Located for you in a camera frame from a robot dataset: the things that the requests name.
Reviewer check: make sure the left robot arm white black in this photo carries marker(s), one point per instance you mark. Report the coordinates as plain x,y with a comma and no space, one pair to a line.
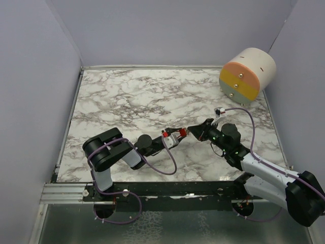
104,150

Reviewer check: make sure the aluminium extrusion rail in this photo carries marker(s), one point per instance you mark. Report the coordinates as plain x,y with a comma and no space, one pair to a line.
62,193

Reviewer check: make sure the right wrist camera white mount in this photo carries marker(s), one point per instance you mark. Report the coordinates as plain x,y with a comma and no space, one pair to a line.
220,115

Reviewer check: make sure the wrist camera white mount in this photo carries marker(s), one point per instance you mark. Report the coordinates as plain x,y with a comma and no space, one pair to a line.
170,140
220,115

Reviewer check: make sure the cylindrical drawer box pastel front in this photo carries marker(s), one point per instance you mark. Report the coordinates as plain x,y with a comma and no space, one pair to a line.
245,76

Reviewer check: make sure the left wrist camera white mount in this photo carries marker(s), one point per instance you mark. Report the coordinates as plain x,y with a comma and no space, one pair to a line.
170,140

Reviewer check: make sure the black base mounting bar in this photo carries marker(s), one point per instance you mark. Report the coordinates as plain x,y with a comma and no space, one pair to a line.
171,196

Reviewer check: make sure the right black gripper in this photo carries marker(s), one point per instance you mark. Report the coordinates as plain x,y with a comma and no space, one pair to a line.
200,131

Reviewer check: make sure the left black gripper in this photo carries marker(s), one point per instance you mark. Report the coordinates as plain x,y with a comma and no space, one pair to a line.
169,131

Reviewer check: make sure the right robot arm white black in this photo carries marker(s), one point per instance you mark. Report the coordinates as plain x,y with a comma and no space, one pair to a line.
299,193

